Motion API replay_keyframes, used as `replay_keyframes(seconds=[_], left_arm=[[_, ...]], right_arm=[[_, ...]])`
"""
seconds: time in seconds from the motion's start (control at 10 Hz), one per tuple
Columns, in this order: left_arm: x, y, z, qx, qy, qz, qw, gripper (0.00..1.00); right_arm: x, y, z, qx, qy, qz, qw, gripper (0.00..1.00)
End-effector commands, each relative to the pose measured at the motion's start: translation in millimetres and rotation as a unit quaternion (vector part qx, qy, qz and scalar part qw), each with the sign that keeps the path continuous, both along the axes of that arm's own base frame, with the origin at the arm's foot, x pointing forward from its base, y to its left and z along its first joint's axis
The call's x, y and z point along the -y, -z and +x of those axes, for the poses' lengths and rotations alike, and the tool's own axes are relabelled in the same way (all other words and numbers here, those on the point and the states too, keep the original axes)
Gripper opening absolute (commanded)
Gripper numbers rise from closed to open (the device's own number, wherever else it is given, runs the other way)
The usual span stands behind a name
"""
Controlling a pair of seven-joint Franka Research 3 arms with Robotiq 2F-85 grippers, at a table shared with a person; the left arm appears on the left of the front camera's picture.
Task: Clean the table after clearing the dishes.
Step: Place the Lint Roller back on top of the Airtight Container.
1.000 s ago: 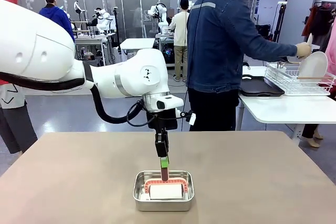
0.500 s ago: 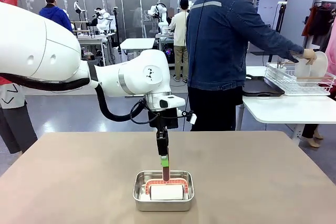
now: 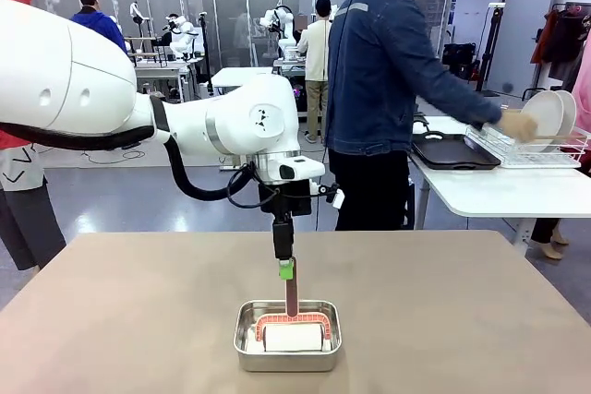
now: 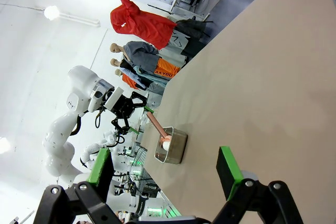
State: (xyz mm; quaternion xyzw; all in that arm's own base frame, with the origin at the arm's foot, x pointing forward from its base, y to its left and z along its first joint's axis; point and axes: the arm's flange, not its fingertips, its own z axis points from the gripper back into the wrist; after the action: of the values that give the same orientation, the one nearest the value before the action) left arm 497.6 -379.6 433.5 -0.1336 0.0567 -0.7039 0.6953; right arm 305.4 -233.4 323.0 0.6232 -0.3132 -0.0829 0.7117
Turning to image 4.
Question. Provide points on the mannequin in light blue shirt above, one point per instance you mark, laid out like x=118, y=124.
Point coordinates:
x=141, y=77

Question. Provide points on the rectangular steel container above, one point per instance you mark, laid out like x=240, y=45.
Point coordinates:
x=176, y=145

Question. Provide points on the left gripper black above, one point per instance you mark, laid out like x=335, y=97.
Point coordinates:
x=124, y=107

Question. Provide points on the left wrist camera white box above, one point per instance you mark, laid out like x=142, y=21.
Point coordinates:
x=114, y=98

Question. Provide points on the mannequin in grey shirt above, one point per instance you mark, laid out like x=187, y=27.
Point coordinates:
x=141, y=53

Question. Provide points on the red jacket on mannequin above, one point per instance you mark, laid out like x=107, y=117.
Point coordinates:
x=141, y=24

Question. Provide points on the pink lint roller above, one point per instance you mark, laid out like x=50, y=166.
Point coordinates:
x=157, y=125

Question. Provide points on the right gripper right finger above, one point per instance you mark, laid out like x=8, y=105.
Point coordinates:
x=228, y=171

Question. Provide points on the white top with black marks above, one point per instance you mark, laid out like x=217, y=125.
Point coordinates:
x=179, y=39

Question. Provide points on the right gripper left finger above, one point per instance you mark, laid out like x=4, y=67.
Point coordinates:
x=99, y=166

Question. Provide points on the dark grey skirt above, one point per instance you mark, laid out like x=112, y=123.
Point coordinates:
x=191, y=30

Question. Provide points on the mannequin in orange printed top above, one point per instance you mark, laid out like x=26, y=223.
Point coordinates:
x=165, y=70

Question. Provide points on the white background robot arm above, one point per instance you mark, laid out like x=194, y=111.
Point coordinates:
x=90, y=150

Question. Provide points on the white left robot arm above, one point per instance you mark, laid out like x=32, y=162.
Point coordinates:
x=78, y=82

